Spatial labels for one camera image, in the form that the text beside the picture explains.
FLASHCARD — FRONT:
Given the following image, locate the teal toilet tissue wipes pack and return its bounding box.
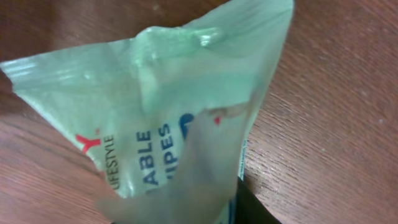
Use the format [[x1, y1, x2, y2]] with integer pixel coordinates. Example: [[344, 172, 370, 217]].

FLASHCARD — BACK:
[[1, 0, 294, 223]]

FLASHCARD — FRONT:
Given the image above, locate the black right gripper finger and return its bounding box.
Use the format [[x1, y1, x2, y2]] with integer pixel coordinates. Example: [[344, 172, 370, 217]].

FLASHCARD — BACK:
[[235, 178, 282, 224]]

